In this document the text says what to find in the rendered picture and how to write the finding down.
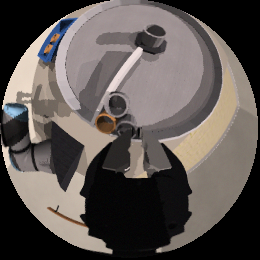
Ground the bronze cylindrical sleeve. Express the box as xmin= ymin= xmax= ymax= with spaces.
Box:
xmin=51 ymin=34 xmax=60 ymax=43
xmin=95 ymin=110 xmax=119 ymax=134
xmin=44 ymin=44 xmax=53 ymax=54

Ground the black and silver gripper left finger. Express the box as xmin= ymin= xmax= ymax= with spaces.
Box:
xmin=79 ymin=127 xmax=133 ymax=197

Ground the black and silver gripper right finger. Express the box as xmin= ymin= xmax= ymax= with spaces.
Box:
xmin=137 ymin=127 xmax=192 ymax=195

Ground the dark grey cylinder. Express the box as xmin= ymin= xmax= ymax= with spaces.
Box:
xmin=115 ymin=114 xmax=137 ymax=139
xmin=104 ymin=92 xmax=130 ymax=117
xmin=141 ymin=23 xmax=168 ymax=48

